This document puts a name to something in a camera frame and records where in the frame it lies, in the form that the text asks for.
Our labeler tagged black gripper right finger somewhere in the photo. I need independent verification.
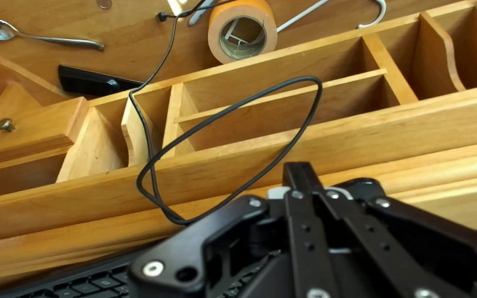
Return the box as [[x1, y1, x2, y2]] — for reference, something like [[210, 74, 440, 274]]
[[326, 178, 477, 298]]

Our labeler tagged roll of masking tape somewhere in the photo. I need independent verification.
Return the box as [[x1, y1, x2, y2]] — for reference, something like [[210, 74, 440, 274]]
[[206, 0, 278, 62]]

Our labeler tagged black keyboard cable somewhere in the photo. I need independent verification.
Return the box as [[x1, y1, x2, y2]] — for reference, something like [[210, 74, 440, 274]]
[[127, 0, 324, 228]]

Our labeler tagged white plastic clothes hanger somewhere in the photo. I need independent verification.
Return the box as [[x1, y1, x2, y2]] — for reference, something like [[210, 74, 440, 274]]
[[273, 0, 389, 34]]

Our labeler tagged metal spoon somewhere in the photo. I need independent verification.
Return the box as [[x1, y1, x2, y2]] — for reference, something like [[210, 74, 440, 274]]
[[0, 18, 105, 51]]

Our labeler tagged black remote control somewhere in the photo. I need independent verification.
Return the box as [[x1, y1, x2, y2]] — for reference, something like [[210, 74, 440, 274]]
[[57, 64, 138, 97]]

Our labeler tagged right small desk drawer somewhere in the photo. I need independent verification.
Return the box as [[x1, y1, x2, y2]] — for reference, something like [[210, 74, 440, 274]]
[[0, 97, 89, 165]]

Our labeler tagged black computer keyboard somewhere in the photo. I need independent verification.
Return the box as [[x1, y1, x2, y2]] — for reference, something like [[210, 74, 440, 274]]
[[0, 249, 271, 298]]

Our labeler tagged wooden roll-top desk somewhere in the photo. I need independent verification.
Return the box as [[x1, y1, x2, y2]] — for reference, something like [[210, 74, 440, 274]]
[[0, 0, 477, 286]]

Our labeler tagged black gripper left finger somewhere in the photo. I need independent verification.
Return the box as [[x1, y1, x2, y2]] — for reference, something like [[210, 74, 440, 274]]
[[127, 196, 268, 298]]

